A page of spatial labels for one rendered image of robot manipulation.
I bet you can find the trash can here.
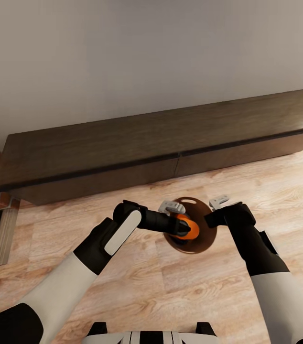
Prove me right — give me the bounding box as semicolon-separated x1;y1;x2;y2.
163;196;217;255

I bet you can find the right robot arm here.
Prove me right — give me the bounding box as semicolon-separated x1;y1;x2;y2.
204;193;303;344

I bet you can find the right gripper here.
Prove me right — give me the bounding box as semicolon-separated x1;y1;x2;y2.
204;208;227;229

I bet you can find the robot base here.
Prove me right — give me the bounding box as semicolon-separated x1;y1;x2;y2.
81;322;223;344

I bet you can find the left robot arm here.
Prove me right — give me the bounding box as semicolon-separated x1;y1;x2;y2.
0;200;191;344

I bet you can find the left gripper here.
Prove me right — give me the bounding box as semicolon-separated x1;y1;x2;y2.
150;211;191;236

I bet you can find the robot trunk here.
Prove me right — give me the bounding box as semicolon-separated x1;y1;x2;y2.
120;331;183;344

